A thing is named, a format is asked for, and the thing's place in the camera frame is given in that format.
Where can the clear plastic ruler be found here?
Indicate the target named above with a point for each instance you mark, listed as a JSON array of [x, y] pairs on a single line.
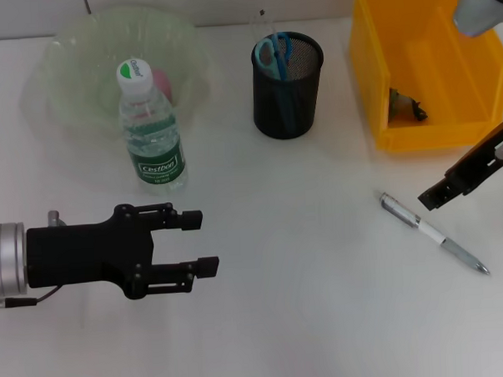
[[265, 29]]

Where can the black mesh pen holder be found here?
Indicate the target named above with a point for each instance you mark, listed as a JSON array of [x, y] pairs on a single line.
[[302, 107]]

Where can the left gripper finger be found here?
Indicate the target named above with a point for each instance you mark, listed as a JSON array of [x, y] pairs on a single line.
[[188, 272], [190, 220]]

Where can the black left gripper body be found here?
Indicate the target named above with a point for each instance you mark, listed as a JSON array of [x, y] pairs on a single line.
[[83, 254]]

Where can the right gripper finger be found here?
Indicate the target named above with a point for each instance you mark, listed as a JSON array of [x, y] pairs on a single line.
[[463, 164], [439, 193]]

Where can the yellow plastic storage bin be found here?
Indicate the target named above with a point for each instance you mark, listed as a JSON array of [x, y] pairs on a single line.
[[437, 42]]

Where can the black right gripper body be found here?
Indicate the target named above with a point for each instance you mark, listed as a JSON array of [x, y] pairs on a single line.
[[499, 133]]

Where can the blue plastic scissors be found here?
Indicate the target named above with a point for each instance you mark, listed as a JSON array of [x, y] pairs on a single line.
[[279, 58]]

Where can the translucent green fruit bowl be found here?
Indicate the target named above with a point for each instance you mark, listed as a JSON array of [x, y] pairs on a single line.
[[82, 37]]

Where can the green label water bottle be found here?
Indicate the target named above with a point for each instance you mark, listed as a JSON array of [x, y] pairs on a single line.
[[153, 134]]

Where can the white grey ballpoint pen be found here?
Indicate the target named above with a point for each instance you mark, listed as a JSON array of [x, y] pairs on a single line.
[[428, 231]]

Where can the pink peach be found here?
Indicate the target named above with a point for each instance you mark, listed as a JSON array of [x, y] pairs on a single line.
[[163, 86]]

